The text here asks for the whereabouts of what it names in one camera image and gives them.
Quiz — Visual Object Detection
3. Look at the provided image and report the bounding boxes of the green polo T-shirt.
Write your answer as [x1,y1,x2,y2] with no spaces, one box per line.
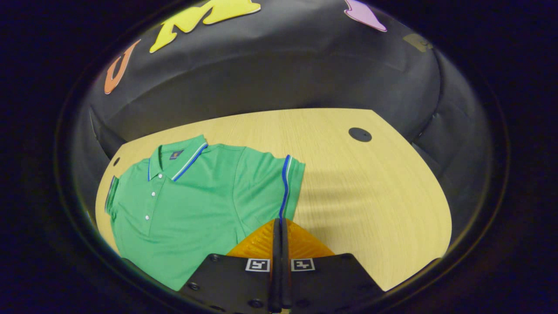
[105,134,306,292]

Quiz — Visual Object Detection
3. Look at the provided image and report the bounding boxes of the black backdrop cloth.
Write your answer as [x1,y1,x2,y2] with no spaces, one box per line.
[70,0,493,245]

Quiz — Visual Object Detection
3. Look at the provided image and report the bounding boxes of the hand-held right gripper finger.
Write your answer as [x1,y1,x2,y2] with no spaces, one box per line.
[179,218,282,314]
[281,218,386,314]

